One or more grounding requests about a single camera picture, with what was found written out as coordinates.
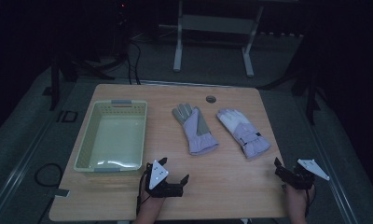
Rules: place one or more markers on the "black stand with legs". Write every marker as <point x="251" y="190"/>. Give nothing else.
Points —
<point x="54" y="87"/>
<point x="312" y="93"/>

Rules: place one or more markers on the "round grey table grommet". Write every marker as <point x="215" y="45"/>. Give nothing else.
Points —
<point x="210" y="99"/>

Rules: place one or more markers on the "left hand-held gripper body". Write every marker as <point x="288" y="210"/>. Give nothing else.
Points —
<point x="158" y="174"/>

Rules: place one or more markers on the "lilac glove with white back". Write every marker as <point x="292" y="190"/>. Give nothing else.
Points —
<point x="246" y="137"/>

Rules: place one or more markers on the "lilac glove with grey palm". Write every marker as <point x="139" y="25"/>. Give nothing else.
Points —
<point x="197" y="137"/>

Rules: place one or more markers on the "pale green plastic basket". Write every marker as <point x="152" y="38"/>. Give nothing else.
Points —
<point x="116" y="140"/>

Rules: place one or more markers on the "white metal desk frame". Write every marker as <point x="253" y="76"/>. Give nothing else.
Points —
<point x="215" y="24"/>

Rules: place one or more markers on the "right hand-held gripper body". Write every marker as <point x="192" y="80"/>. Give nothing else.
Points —
<point x="299" y="180"/>

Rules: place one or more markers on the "person's left hand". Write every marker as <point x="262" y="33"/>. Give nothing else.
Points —
<point x="152" y="205"/>

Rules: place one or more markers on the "person's right hand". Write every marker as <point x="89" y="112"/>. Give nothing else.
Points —
<point x="298" y="200"/>

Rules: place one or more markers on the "dark equipment with red light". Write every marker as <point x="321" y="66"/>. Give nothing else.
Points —
<point x="122" y="18"/>

